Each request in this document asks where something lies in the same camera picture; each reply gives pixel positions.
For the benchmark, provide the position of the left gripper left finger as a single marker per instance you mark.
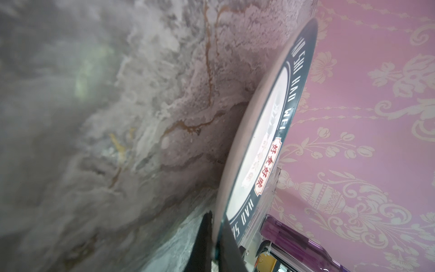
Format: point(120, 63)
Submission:
point(200, 257)

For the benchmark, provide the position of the white plate dark lettered rim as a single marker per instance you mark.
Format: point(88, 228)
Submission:
point(261, 134)

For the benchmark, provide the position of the purple drink bottle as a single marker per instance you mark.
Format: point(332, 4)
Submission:
point(295, 249)

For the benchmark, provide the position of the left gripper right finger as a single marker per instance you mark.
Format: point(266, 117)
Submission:
point(229, 257)

